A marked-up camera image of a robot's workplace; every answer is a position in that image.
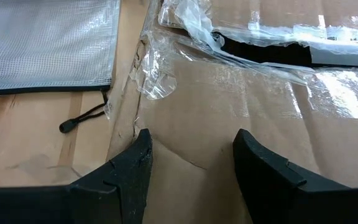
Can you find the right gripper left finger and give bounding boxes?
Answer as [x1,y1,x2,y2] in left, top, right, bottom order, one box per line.
[0,128,154,224]

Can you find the taped brown cardboard box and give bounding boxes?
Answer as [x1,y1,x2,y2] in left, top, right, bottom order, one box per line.
[104,0,358,224]

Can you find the grey mesh zipper pouch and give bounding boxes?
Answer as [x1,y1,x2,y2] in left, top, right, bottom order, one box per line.
[0,0,122,134]

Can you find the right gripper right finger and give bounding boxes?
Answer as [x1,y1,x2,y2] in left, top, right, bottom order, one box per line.
[233,128,358,224]

